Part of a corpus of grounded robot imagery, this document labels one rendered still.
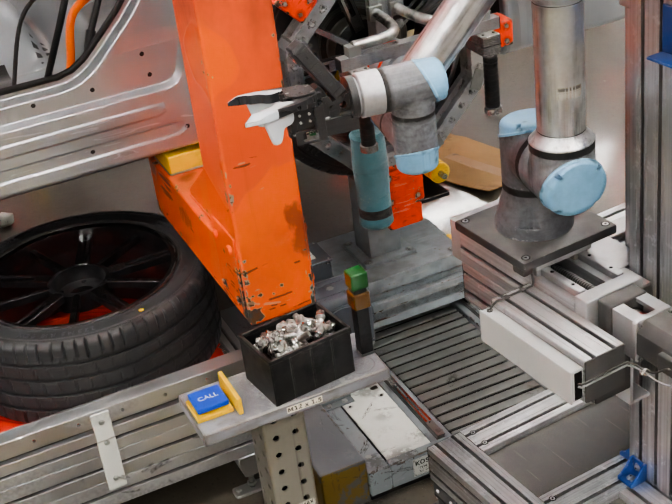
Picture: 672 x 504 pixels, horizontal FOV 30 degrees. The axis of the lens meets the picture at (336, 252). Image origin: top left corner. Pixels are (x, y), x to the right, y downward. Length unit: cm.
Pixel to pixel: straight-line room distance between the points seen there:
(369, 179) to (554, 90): 103
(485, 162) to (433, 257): 106
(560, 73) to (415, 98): 25
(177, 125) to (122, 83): 17
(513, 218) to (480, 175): 206
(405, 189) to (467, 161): 127
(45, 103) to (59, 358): 60
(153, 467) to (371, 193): 85
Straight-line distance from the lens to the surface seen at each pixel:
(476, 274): 258
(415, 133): 209
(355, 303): 268
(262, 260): 272
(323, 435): 308
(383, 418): 319
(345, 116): 206
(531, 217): 239
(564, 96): 216
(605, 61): 538
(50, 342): 293
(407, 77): 206
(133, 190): 472
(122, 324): 293
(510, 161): 234
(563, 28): 212
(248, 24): 252
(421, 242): 362
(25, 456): 289
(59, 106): 305
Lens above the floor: 201
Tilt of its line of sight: 30 degrees down
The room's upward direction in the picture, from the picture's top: 8 degrees counter-clockwise
